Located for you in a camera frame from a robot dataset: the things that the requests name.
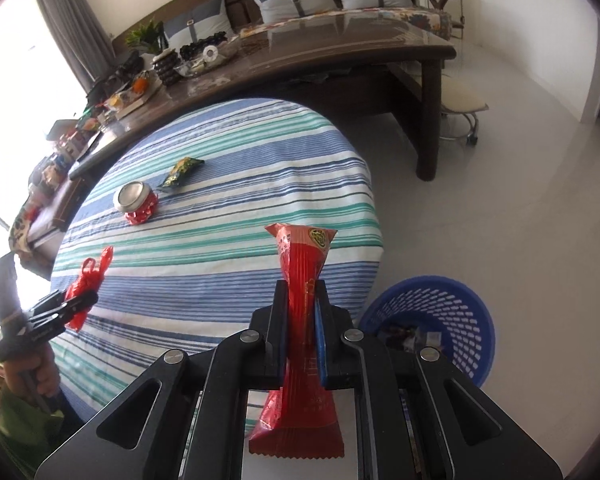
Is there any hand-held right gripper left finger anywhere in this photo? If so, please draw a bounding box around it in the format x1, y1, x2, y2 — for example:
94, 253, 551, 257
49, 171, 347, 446
34, 280, 289, 480

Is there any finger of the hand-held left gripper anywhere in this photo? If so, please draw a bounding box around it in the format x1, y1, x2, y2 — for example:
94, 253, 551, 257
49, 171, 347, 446
39, 293, 100, 334
31, 288, 74, 314

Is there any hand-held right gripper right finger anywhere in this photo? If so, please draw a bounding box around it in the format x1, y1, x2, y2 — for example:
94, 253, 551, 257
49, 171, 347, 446
313, 280, 566, 480

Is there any red plastic bag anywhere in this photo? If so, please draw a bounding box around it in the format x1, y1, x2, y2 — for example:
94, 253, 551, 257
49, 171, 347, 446
64, 246, 115, 332

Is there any long red snack packet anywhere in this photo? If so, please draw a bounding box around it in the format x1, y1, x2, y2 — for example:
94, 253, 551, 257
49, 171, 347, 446
248, 222, 345, 460

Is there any blue plastic mesh basket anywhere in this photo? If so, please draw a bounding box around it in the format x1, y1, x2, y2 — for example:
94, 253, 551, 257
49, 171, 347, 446
358, 275, 496, 389

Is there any person's left forearm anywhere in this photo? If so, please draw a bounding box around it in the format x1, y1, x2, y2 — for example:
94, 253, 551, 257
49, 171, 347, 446
0, 389, 70, 480

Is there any person's left hand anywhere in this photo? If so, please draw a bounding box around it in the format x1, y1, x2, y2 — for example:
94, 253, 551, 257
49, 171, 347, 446
0, 344, 62, 402

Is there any crushed red drink can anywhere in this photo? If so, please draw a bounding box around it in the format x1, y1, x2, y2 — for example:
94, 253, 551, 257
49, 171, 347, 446
112, 181, 160, 226

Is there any round striped cloth table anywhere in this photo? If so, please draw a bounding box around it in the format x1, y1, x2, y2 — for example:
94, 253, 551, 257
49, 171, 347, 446
50, 99, 386, 442

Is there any pile of assorted desk clutter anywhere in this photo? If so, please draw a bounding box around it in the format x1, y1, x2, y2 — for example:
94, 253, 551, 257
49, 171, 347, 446
27, 50, 132, 197

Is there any green snack packet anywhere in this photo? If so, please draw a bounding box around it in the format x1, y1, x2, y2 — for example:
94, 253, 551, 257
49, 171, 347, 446
156, 157, 205, 194

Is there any window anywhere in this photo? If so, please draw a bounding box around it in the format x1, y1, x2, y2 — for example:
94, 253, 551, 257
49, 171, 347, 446
0, 0, 89, 281

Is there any stack of books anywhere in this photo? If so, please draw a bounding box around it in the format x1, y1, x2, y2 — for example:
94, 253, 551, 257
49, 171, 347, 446
111, 77, 164, 112

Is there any black beaded vase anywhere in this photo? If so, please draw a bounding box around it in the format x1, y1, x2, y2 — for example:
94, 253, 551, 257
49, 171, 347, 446
152, 49, 181, 86

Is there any long dark wooden desk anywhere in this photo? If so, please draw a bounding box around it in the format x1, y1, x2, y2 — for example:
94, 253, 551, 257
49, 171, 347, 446
7, 7, 457, 281

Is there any glass bowl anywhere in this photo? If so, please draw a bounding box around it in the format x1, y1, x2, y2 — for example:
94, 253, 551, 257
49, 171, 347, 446
175, 40, 241, 77

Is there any cream cushioned stool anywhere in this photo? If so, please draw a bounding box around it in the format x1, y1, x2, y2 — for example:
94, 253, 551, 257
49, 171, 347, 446
440, 72, 489, 149

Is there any green potted plant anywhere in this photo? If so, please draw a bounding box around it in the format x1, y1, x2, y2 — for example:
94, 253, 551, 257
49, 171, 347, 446
125, 20, 166, 54

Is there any grey curtain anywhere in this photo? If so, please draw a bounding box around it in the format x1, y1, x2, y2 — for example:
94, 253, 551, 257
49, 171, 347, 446
32, 0, 116, 94

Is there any floral sofa seat cover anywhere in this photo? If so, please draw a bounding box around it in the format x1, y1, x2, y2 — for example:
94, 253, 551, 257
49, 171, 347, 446
240, 6, 454, 42

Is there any black bead string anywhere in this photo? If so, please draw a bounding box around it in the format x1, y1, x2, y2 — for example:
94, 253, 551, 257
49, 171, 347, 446
180, 32, 229, 56

